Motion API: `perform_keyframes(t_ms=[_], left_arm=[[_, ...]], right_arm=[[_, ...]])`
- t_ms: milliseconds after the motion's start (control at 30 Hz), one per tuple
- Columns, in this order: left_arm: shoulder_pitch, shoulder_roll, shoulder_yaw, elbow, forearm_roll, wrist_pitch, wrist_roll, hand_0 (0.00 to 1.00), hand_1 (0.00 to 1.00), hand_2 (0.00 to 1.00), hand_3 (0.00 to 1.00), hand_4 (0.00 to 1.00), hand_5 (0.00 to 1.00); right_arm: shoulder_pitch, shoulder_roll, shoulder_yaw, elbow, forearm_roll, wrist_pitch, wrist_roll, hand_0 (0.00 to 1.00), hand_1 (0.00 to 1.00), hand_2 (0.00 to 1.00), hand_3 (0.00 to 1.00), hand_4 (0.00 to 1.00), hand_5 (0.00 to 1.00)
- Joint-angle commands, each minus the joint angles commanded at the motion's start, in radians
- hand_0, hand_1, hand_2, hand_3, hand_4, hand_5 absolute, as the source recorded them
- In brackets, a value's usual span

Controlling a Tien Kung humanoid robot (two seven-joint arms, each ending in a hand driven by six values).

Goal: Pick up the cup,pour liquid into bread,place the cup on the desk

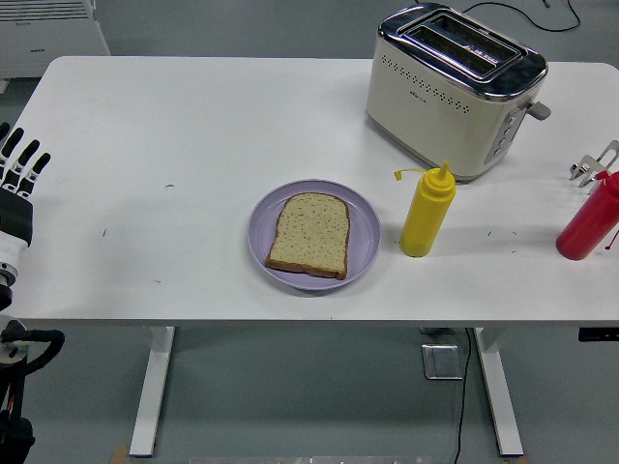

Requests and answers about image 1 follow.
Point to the white table leg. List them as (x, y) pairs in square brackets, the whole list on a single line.
[(500, 386), (150, 386)]

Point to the white heater appliance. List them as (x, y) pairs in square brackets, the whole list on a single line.
[(43, 48)]

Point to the silver metal rack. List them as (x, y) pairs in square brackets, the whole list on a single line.
[(592, 164)]

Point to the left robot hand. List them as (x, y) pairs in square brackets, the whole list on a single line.
[(17, 217)]

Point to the slice of bread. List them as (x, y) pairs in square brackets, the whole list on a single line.
[(312, 237)]

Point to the yellow squeeze bottle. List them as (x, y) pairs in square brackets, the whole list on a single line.
[(425, 217)]

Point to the cream and chrome toaster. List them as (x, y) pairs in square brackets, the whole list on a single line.
[(425, 116)]

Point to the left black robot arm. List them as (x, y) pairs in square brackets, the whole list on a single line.
[(14, 435)]

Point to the metal floor socket plate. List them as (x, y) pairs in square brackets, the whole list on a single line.
[(441, 362)]

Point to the purple plate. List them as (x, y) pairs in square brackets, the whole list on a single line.
[(362, 237)]

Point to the red squeeze bottle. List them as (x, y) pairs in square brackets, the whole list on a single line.
[(590, 222)]

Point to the black table control panel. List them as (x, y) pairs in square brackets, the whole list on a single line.
[(597, 334)]

